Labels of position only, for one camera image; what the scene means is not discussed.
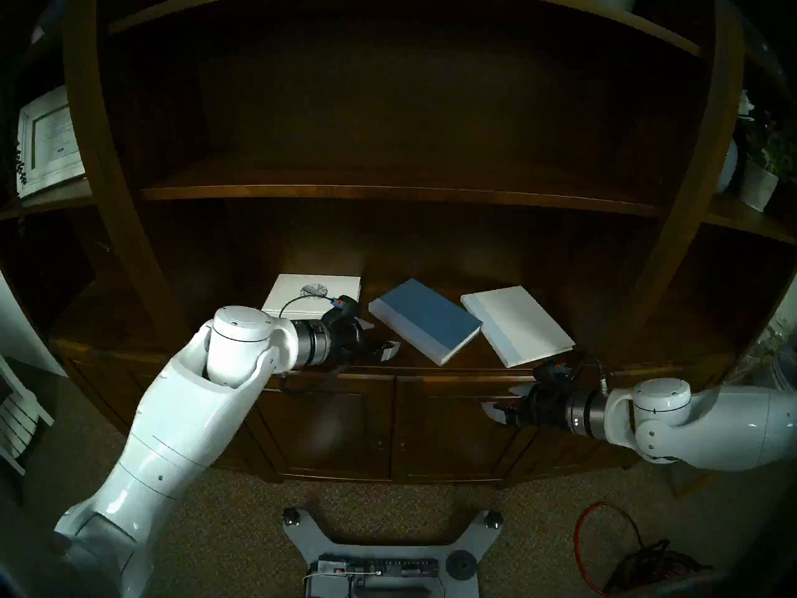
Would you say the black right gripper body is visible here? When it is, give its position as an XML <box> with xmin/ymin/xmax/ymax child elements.
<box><xmin>522</xmin><ymin>382</ymin><xmax>570</xmax><ymax>428</ymax></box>

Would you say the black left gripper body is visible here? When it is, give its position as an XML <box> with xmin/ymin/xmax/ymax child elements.
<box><xmin>326</xmin><ymin>315</ymin><xmax>375</xmax><ymax>367</ymax></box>

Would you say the blue hardcover book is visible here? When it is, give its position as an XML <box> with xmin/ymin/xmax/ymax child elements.
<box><xmin>369</xmin><ymin>278</ymin><xmax>483</xmax><ymax>366</ymax></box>

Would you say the white paperback with ink drawing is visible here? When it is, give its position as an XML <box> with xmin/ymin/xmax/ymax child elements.
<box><xmin>262</xmin><ymin>273</ymin><xmax>363</xmax><ymax>330</ymax></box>

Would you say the white book pale blue spine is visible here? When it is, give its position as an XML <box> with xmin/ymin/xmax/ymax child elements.
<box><xmin>461</xmin><ymin>285</ymin><xmax>576</xmax><ymax>368</ymax></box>

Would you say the black round disc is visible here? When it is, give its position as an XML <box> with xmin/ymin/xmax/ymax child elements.
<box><xmin>445</xmin><ymin>550</ymin><xmax>477</xmax><ymax>582</ymax></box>

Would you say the black power strip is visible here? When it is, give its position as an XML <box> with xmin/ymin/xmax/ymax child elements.
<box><xmin>318</xmin><ymin>556</ymin><xmax>440</xmax><ymax>580</ymax></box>

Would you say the dark wooden bookshelf cabinet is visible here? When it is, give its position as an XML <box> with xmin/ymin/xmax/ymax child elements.
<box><xmin>0</xmin><ymin>0</ymin><xmax>797</xmax><ymax>488</ymax></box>

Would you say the clear glass jar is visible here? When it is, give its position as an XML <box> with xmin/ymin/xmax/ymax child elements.
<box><xmin>744</xmin><ymin>316</ymin><xmax>788</xmax><ymax>379</ymax></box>

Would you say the green plant in white pot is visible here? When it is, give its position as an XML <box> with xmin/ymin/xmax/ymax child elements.
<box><xmin>738</xmin><ymin>114</ymin><xmax>797</xmax><ymax>212</ymax></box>

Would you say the white slatted side table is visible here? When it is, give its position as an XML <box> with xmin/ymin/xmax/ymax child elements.
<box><xmin>0</xmin><ymin>354</ymin><xmax>55</xmax><ymax>476</ymax></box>

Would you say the white framed certificate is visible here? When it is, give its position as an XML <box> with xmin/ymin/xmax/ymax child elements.
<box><xmin>16</xmin><ymin>86</ymin><xmax>86</xmax><ymax>199</ymax></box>

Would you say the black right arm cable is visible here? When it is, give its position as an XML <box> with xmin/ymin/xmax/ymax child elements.
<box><xmin>576</xmin><ymin>357</ymin><xmax>614</xmax><ymax>395</ymax></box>

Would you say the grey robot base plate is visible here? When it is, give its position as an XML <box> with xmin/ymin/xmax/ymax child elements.
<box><xmin>282</xmin><ymin>508</ymin><xmax>504</xmax><ymax>598</ymax></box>

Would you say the red cable reel with cord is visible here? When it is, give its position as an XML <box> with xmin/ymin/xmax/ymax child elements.
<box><xmin>573</xmin><ymin>502</ymin><xmax>714</xmax><ymax>598</ymax></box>

